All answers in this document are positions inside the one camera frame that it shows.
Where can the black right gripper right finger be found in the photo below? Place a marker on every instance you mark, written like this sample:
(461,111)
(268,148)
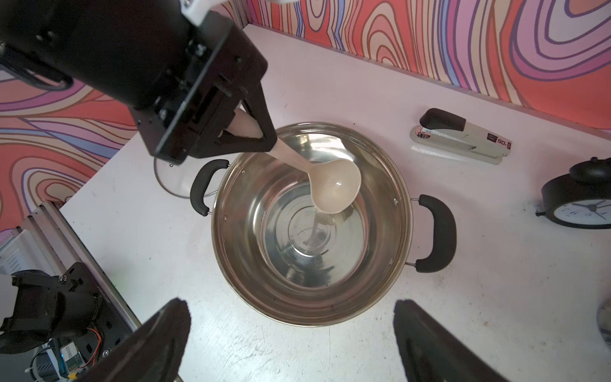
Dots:
(429,352)

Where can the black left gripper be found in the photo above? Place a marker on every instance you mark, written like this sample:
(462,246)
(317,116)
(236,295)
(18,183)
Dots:
(218,105)

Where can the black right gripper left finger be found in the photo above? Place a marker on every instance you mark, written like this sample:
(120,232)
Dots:
(152,353)

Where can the glass pot lid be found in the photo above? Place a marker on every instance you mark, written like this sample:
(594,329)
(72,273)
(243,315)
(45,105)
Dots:
(177,180)

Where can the beige plastic ladle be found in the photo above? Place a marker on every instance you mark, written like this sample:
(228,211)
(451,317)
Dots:
(334,179)

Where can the stainless steel pot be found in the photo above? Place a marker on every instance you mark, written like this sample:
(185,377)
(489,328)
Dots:
(284,257)

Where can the grey black stapler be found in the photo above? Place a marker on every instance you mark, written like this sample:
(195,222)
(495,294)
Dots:
(445,131)

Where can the black alarm clock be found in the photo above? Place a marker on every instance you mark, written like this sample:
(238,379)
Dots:
(581,198)

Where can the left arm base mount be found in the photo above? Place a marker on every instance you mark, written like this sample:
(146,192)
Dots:
(67,323)

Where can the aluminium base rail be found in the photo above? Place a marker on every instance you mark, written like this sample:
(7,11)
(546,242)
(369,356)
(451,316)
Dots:
(45,241)

